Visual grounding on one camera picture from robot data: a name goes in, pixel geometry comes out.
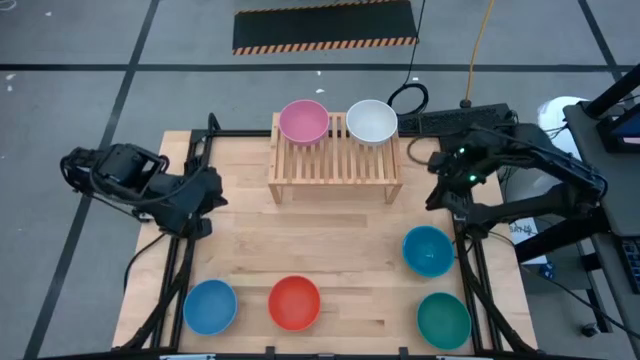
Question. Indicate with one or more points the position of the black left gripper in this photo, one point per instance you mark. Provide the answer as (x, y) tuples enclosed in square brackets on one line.
[(202, 190)]

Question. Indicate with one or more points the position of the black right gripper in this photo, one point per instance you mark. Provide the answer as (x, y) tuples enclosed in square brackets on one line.
[(452, 172)]

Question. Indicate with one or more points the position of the cyan bowl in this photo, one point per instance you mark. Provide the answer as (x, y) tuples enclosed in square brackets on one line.
[(428, 251)]

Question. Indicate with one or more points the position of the white bowl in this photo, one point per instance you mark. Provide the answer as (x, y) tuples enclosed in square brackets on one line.
[(372, 122)]

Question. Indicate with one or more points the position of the pink bowl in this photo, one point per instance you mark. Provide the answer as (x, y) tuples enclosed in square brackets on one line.
[(304, 122)]

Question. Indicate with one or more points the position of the slate blue bowl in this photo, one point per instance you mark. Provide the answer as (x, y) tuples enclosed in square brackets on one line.
[(210, 307)]

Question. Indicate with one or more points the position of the green bowl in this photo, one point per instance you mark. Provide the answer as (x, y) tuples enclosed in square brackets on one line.
[(444, 321)]

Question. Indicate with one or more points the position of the orange bowl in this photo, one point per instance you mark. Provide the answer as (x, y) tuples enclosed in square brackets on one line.
[(294, 303)]

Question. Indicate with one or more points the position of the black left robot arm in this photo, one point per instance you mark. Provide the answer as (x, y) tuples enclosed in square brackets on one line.
[(125, 175)]

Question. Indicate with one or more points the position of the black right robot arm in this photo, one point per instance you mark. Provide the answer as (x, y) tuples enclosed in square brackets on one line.
[(550, 165)]

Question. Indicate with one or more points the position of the wooden slatted shelf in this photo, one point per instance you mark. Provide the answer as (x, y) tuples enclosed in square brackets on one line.
[(335, 167)]

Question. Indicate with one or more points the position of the black keyboard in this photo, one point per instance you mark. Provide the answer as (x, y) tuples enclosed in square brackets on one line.
[(450, 120)]

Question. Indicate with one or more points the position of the white paper sheet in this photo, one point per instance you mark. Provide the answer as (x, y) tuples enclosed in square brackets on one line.
[(525, 235)]

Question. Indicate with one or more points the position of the white round object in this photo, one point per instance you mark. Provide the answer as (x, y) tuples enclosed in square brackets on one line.
[(555, 112)]

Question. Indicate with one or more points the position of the grey desk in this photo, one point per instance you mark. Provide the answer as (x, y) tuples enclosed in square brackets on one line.
[(615, 190)]

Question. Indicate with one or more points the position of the black hazard-striped floor mat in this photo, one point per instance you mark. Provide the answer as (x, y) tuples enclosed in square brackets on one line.
[(325, 25)]

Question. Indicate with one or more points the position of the laptop computer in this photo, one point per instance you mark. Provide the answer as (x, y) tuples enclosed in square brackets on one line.
[(622, 132)]

